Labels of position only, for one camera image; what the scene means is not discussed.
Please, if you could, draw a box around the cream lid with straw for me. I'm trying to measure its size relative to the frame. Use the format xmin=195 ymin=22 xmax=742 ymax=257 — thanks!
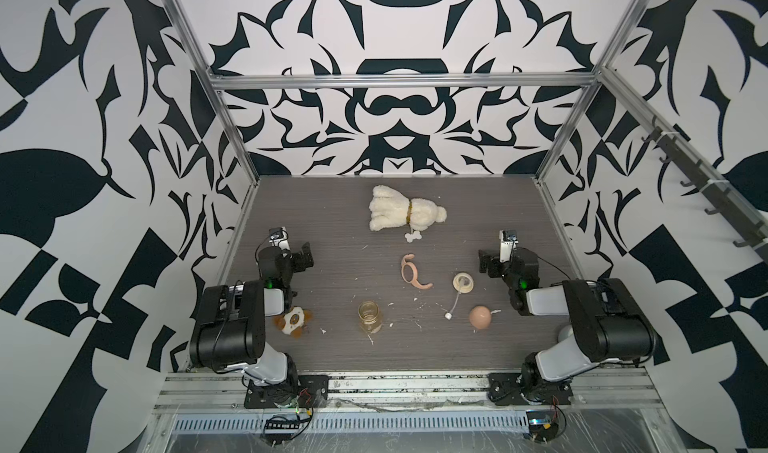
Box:
xmin=444 ymin=272 xmax=475 ymax=320

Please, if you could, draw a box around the clear baby bottle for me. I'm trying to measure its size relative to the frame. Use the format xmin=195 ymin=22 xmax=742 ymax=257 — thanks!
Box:
xmin=358 ymin=301 xmax=382 ymax=335

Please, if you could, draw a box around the pink bottle handle ring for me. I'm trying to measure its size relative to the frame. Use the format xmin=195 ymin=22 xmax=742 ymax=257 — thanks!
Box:
xmin=400 ymin=253 xmax=434 ymax=291

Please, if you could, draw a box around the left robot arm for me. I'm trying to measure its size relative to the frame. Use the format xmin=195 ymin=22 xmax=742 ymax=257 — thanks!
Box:
xmin=189 ymin=243 xmax=314 ymax=391

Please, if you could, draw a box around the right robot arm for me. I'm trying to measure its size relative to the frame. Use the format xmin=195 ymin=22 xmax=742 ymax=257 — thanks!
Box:
xmin=478 ymin=248 xmax=659 ymax=405

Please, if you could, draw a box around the brown white small toy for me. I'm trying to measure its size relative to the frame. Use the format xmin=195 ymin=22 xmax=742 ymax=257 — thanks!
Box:
xmin=273 ymin=306 xmax=313 ymax=338

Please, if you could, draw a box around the pink bottle cap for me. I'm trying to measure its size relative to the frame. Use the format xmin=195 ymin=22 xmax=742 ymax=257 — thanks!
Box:
xmin=469 ymin=305 xmax=493 ymax=330

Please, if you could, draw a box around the white bone tag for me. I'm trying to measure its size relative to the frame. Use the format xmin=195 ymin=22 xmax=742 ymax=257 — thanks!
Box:
xmin=404 ymin=230 xmax=422 ymax=243

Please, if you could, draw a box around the white plush dog toy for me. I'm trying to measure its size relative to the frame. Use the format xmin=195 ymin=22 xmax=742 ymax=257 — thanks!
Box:
xmin=368 ymin=185 xmax=447 ymax=232

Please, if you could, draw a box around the right electronics board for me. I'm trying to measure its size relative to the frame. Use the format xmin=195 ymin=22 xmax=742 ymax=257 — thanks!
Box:
xmin=524 ymin=408 xmax=568 ymax=444

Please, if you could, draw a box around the electronics board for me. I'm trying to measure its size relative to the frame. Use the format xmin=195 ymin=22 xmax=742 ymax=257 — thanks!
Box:
xmin=524 ymin=408 xmax=568 ymax=444
xmin=261 ymin=414 xmax=313 ymax=447

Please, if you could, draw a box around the left electronics board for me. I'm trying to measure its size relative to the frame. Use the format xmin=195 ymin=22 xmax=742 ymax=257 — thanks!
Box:
xmin=261 ymin=414 xmax=313 ymax=447

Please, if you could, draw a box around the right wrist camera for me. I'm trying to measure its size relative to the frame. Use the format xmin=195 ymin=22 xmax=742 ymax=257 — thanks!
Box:
xmin=499 ymin=230 xmax=519 ymax=263

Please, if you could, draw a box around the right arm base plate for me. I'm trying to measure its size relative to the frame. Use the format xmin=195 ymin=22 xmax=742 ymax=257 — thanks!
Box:
xmin=487 ymin=372 xmax=572 ymax=406

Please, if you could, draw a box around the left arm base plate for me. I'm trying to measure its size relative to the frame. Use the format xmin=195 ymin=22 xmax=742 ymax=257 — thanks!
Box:
xmin=244 ymin=375 xmax=330 ymax=409

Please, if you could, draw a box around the black wall hook rail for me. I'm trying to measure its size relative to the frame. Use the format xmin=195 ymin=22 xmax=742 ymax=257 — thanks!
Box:
xmin=643 ymin=117 xmax=767 ymax=262

